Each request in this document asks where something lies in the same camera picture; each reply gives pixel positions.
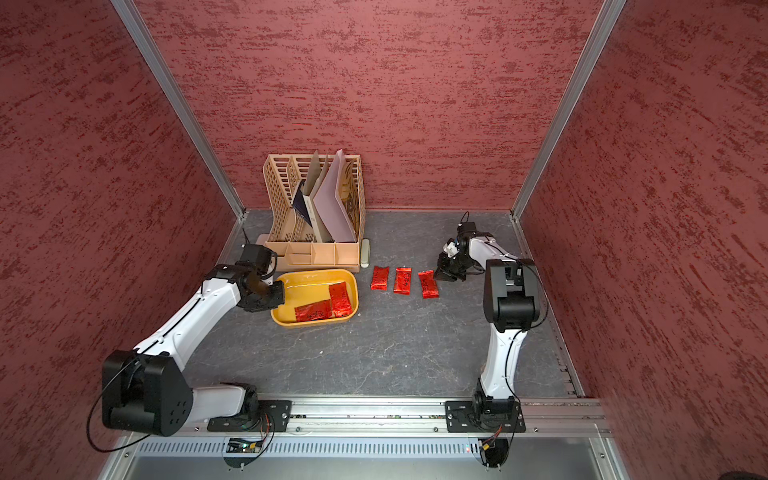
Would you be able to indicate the dark blue book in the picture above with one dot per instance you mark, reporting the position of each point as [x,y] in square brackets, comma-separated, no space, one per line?
[300,203]

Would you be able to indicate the brown folder with beige spine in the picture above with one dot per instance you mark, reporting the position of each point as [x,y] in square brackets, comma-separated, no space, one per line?
[316,174]

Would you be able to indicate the yellow plastic storage box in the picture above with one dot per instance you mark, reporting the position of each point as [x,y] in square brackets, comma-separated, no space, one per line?
[306,287]

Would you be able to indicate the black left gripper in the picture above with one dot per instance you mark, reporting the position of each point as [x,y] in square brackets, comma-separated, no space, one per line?
[277,300]

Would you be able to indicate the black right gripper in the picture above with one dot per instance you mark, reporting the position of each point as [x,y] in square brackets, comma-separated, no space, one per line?
[446,271]

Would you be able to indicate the aluminium corner post right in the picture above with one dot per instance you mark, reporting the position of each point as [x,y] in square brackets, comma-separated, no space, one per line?
[604,24]

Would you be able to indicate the aluminium corner post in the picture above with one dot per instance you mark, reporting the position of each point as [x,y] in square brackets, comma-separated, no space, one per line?
[136,27]
[604,24]

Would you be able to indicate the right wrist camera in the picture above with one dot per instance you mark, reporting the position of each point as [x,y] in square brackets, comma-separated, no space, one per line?
[466,230]

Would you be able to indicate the red tea bag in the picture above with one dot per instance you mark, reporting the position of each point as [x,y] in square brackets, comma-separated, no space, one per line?
[428,283]
[380,278]
[341,305]
[319,310]
[403,281]

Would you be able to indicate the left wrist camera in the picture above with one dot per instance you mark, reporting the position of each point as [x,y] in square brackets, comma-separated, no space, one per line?
[261,259]

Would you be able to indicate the aluminium corner post left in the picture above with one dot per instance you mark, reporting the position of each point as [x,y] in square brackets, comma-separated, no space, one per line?
[136,27]

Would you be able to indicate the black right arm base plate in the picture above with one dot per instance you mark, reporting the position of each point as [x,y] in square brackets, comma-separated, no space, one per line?
[485,415]

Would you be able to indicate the grey green pencil case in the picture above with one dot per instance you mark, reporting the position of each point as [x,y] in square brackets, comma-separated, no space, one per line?
[365,252]

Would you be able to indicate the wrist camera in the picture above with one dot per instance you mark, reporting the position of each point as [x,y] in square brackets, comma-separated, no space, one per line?
[466,230]
[261,259]

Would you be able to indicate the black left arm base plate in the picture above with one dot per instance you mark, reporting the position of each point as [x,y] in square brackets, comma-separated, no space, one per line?
[268,416]

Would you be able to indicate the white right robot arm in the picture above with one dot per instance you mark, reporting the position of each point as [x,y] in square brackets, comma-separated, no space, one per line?
[512,305]

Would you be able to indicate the beige plastic desk organizer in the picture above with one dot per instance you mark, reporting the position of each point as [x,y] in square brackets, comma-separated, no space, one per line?
[290,237]

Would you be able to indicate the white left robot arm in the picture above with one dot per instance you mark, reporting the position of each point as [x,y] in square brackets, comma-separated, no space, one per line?
[144,390]

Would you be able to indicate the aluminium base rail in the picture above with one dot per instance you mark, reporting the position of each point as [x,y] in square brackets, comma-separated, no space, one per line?
[380,428]

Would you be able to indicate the purple folder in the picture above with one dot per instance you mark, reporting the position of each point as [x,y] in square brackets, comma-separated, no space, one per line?
[330,205]

